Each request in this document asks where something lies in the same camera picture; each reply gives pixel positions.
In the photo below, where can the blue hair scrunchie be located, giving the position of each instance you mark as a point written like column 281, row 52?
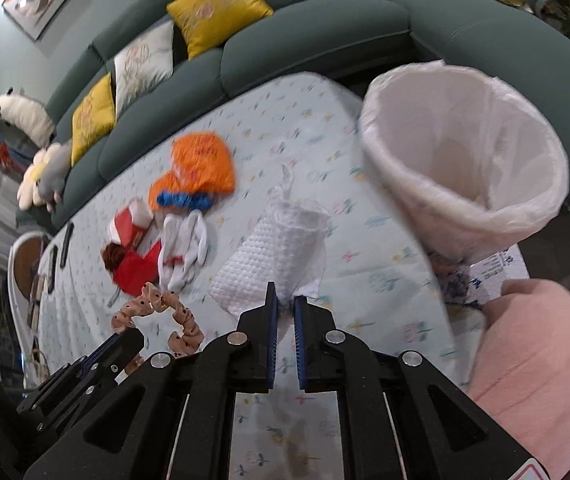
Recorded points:
column 180, row 200

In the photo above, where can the red curtain tie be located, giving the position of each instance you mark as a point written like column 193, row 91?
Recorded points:
column 1, row 153

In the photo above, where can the white plush toy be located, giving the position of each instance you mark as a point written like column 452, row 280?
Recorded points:
column 27, row 117

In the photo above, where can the large orange snack packet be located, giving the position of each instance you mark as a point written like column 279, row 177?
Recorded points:
column 202, row 160

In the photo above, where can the white printed paper sheet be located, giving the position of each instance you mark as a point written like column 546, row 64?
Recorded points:
column 500, row 270

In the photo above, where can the large yellow embroidered cushion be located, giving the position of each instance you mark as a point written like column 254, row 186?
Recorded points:
column 220, row 10

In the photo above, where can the pink pouf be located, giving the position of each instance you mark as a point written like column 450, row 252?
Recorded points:
column 540, row 375

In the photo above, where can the brown hair scrunchie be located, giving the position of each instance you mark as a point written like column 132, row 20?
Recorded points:
column 112, row 257

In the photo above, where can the black remote control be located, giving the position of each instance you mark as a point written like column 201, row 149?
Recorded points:
column 67, row 242
column 53, row 270

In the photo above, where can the bin with white bag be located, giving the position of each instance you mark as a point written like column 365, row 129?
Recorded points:
column 465, row 125

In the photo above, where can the white embroidered cushion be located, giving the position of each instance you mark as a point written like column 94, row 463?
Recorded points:
column 142, row 65

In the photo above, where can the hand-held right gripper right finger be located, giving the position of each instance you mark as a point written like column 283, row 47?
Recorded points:
column 301, row 345

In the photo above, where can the white cloth glove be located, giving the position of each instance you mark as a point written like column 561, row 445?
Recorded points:
column 180, row 255

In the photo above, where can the white round side table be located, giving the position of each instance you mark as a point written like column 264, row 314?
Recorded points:
column 25, row 265

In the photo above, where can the teal sofa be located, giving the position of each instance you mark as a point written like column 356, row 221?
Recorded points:
column 315, row 40

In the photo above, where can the floral tablecloth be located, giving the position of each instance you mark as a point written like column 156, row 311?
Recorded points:
column 365, row 240

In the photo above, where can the pink dotted hair scrunchie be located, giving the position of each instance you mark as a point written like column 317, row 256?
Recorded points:
column 185, row 325

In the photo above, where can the small yellow embroidered cushion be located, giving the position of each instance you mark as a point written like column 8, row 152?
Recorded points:
column 92, row 120

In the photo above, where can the small flower plush cushion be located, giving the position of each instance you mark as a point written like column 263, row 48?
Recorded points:
column 31, row 182

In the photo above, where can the white textured paper towel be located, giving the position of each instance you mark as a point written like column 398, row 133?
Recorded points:
column 270, row 255

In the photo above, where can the red and white box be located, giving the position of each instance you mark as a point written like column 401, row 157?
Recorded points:
column 127, row 222

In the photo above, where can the grey plush mouse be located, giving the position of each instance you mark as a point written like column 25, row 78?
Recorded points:
column 57, row 170

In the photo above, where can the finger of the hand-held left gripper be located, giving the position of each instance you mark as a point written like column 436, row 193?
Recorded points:
column 127, row 350
column 100, row 349

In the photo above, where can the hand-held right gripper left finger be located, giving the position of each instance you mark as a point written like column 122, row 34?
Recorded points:
column 271, row 325

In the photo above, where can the red packet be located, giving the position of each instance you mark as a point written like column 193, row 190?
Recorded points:
column 137, row 267

